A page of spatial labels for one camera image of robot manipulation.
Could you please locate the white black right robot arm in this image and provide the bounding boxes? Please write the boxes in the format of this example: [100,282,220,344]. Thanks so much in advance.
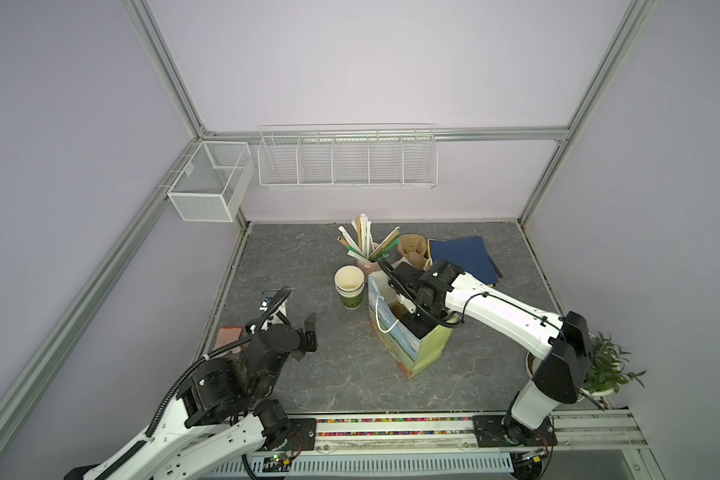
[380,260,594,447]

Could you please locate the potted green plant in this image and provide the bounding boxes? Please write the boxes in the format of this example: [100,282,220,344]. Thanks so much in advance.
[525,332,648,400]

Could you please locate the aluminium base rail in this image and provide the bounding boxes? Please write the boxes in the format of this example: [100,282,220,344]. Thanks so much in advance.
[133,409,664,480]

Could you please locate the red white glove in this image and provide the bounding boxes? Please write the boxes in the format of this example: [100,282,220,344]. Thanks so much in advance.
[213,326,244,349]

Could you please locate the brown pulp cup carrier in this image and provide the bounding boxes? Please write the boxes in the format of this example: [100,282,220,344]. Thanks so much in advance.
[387,302,411,320]

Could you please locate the illustrated paper bag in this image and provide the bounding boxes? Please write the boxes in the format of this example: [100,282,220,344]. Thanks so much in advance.
[367,260,453,378]

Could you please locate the pink straw holder cup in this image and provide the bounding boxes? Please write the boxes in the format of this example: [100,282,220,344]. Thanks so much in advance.
[356,259,381,281]

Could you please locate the green wrapped straw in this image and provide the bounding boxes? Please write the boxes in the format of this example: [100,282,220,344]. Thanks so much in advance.
[369,227,400,262]

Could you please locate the long white wire shelf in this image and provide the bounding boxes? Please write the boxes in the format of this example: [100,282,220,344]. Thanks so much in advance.
[257,123,439,189]

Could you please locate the small white mesh basket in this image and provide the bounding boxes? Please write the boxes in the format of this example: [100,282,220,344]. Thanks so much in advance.
[168,141,255,223]

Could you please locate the white wrapped straw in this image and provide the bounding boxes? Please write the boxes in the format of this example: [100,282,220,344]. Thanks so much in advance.
[351,214,373,260]

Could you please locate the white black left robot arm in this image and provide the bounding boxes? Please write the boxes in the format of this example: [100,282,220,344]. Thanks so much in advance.
[66,286,317,479]

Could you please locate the stack of pulp carriers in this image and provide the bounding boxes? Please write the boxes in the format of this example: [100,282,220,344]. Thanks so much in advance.
[397,234,428,270]

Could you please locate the stack of paper cups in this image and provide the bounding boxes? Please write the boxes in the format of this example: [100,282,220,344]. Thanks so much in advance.
[334,265,366,309]

